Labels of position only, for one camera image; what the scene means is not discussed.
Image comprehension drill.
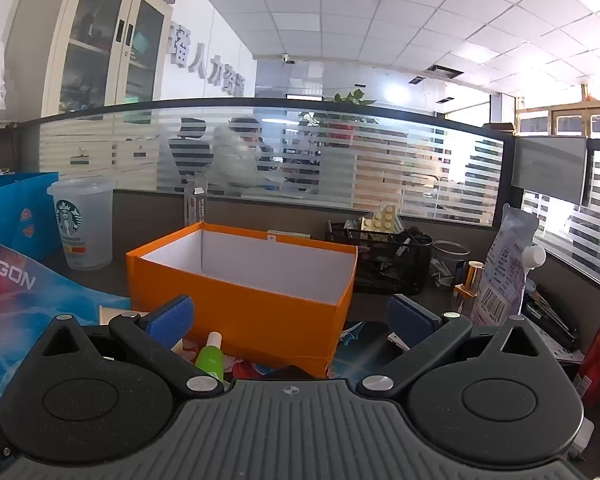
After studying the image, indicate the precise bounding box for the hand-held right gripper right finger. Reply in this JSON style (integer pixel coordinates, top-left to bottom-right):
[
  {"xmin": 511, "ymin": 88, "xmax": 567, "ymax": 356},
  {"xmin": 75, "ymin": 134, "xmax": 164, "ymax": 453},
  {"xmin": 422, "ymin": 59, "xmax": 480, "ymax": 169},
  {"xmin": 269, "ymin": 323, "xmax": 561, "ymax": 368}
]
[{"xmin": 356, "ymin": 294, "xmax": 556, "ymax": 402}]

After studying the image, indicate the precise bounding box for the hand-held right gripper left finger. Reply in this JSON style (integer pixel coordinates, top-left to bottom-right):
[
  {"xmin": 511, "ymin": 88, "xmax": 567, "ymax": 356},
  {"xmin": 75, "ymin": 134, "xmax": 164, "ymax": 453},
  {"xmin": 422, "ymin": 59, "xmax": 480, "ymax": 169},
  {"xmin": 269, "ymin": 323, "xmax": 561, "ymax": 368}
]
[{"xmin": 27, "ymin": 294, "xmax": 231, "ymax": 402}]

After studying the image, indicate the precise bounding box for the orange cardboard box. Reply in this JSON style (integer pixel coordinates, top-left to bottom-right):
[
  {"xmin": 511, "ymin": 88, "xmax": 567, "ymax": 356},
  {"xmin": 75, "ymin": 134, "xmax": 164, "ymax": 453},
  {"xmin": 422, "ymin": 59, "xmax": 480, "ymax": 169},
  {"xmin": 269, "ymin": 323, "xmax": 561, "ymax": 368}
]
[{"xmin": 126, "ymin": 222, "xmax": 358, "ymax": 379}]

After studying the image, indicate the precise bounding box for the green bottle white cap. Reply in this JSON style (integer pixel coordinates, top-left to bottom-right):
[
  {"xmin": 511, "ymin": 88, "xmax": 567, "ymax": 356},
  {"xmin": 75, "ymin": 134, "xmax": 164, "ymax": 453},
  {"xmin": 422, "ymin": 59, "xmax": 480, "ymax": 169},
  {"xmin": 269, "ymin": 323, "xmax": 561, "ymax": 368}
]
[{"xmin": 195, "ymin": 331, "xmax": 226, "ymax": 382}]

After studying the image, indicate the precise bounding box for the black mesh desk organizer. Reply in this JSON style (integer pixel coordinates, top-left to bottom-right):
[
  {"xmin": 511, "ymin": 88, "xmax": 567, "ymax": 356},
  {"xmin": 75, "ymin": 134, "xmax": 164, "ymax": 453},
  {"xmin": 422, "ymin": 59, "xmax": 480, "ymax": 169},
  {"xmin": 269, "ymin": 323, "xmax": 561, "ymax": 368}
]
[{"xmin": 325, "ymin": 220, "xmax": 434, "ymax": 295}]

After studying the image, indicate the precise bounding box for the perfume bottle gold cap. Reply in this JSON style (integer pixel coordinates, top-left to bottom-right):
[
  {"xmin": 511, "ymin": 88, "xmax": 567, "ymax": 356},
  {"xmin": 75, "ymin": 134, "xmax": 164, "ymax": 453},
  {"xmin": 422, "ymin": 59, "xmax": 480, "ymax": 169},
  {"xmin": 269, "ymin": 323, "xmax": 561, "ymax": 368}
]
[{"xmin": 452, "ymin": 261, "xmax": 484, "ymax": 312}]

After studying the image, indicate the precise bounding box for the white purple spout pouch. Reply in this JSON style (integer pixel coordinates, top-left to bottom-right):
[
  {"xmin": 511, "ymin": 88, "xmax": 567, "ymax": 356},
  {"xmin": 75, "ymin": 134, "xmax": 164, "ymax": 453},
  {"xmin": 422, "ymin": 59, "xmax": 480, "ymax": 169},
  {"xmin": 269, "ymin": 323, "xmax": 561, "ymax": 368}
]
[{"xmin": 470, "ymin": 203, "xmax": 547, "ymax": 329}]

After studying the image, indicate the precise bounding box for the yellow pill blister pack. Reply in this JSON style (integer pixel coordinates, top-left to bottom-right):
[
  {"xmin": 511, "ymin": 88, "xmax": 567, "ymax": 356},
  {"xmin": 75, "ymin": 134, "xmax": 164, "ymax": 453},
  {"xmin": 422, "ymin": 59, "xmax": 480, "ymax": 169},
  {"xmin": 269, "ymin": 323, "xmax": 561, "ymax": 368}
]
[{"xmin": 360, "ymin": 204, "xmax": 399, "ymax": 233}]

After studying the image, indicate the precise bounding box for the small black white carton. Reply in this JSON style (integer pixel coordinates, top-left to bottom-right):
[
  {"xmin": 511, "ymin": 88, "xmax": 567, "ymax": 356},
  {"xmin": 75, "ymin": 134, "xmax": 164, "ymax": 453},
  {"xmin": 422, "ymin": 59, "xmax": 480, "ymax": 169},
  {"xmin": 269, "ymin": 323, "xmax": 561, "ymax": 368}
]
[{"xmin": 184, "ymin": 180, "xmax": 209, "ymax": 229}]

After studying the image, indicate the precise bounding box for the translucent plastic cup green logo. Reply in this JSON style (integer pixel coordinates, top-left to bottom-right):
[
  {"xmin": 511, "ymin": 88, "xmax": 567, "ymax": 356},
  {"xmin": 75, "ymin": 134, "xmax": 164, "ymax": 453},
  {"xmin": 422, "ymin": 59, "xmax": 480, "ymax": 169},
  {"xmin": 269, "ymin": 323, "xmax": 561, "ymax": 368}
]
[{"xmin": 46, "ymin": 176, "xmax": 117, "ymax": 271}]

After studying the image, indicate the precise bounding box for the bundle of marker pens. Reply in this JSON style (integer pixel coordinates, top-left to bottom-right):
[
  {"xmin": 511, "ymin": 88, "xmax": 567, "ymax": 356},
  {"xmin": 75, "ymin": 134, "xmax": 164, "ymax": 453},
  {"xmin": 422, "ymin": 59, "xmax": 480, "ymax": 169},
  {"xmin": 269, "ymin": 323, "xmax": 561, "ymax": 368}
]
[{"xmin": 522, "ymin": 284, "xmax": 581, "ymax": 347}]

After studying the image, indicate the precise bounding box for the colourful printed mouse pad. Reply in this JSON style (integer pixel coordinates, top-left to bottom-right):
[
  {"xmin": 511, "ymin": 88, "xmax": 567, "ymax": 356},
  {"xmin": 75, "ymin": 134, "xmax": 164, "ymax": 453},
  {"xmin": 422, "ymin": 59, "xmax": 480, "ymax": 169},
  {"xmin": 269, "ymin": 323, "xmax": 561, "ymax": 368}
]
[{"xmin": 0, "ymin": 234, "xmax": 132, "ymax": 422}]

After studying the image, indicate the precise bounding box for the striped frosted glass partition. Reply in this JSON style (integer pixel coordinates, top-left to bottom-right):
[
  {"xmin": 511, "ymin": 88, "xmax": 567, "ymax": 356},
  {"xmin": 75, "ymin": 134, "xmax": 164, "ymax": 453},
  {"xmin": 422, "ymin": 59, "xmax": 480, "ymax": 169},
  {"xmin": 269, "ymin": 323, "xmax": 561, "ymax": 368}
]
[{"xmin": 17, "ymin": 97, "xmax": 514, "ymax": 227}]

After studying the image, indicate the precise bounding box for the black office chair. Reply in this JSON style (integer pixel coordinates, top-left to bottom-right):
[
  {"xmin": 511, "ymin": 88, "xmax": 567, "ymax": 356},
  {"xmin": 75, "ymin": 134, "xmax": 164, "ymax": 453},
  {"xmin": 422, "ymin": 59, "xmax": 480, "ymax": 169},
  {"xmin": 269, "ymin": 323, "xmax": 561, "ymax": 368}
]
[{"xmin": 168, "ymin": 117, "xmax": 216, "ymax": 192}]

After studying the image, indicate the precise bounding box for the blue paper bag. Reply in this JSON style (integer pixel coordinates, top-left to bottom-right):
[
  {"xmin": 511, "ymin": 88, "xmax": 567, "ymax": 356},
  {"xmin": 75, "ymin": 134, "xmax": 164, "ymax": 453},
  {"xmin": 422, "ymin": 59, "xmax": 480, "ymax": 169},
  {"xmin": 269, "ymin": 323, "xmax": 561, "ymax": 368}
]
[{"xmin": 0, "ymin": 172, "xmax": 61, "ymax": 264}]

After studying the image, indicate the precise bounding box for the striped glass side partition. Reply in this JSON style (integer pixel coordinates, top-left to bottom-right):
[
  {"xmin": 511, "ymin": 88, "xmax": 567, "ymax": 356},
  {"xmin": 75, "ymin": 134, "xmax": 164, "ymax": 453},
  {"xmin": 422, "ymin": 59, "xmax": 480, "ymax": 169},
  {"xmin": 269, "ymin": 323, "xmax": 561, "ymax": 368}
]
[{"xmin": 521, "ymin": 149, "xmax": 600, "ymax": 307}]

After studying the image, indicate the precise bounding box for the grey partition panel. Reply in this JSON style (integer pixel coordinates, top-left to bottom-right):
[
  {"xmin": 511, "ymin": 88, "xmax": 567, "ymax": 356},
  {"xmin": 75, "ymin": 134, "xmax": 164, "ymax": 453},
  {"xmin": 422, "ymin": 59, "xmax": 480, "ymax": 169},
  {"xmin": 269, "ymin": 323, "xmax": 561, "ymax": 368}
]
[{"xmin": 512, "ymin": 135, "xmax": 589, "ymax": 206}]

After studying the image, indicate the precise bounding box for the potted green plant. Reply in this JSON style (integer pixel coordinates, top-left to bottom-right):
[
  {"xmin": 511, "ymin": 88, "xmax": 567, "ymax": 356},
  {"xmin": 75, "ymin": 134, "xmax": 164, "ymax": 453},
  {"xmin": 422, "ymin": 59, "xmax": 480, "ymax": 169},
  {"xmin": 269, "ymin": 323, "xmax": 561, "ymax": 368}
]
[{"xmin": 299, "ymin": 88, "xmax": 379, "ymax": 149}]

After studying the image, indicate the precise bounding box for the beige glass-door cabinet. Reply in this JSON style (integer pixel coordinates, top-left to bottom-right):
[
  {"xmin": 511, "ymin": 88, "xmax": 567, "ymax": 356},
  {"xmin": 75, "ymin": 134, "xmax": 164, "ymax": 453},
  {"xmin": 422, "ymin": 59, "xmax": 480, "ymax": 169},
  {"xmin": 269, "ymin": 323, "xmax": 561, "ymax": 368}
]
[{"xmin": 5, "ymin": 0, "xmax": 174, "ymax": 122}]

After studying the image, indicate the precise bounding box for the grey wall lettering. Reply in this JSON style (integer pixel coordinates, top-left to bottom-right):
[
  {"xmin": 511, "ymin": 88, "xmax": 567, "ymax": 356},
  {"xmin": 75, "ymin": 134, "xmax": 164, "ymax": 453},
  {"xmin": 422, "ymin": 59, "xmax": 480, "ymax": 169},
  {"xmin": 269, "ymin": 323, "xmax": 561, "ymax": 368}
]
[{"xmin": 167, "ymin": 22, "xmax": 246, "ymax": 97}]

